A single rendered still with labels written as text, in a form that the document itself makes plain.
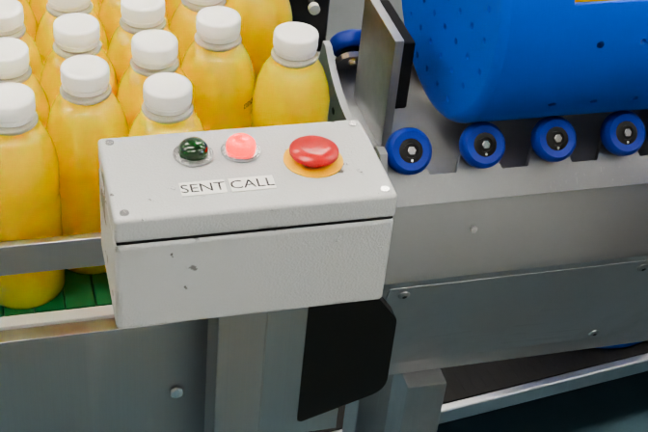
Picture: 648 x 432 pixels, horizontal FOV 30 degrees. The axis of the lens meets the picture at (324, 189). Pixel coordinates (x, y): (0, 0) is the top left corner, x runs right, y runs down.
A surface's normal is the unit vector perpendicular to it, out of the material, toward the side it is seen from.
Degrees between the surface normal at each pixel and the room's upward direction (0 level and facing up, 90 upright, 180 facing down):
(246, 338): 90
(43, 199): 90
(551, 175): 52
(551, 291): 112
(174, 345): 90
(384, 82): 90
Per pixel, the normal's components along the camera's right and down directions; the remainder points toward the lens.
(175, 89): 0.08, -0.80
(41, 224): 0.74, 0.45
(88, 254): 0.25, 0.59
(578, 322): 0.21, 0.83
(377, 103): -0.96, 0.09
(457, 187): 0.25, -0.03
